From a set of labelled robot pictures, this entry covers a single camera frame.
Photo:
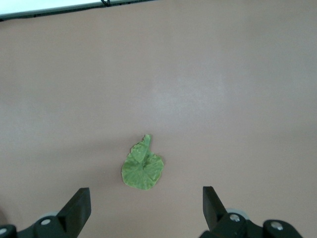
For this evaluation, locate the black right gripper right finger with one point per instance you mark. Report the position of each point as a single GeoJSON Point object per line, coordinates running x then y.
{"type": "Point", "coordinates": [218, 213]}

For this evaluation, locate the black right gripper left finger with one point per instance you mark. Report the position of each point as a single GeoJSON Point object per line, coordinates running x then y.
{"type": "Point", "coordinates": [71, 213]}

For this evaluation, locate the green lettuce leaf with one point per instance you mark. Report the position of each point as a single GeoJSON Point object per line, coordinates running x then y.
{"type": "Point", "coordinates": [142, 171]}

